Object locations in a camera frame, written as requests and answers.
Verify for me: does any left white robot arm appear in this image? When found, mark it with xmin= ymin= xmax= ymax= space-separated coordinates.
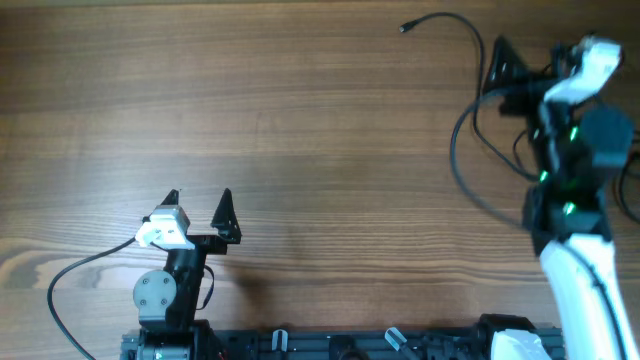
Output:
xmin=120 ymin=189 xmax=242 ymax=360

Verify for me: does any black USB cable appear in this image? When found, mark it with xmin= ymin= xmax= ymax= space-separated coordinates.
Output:
xmin=398 ymin=11 xmax=541 ymax=182
xmin=613 ymin=129 xmax=640 ymax=225

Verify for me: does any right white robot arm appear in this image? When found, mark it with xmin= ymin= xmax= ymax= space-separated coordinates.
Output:
xmin=483 ymin=35 xmax=639 ymax=359

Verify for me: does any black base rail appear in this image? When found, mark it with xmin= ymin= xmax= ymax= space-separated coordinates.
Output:
xmin=120 ymin=328 xmax=491 ymax=360

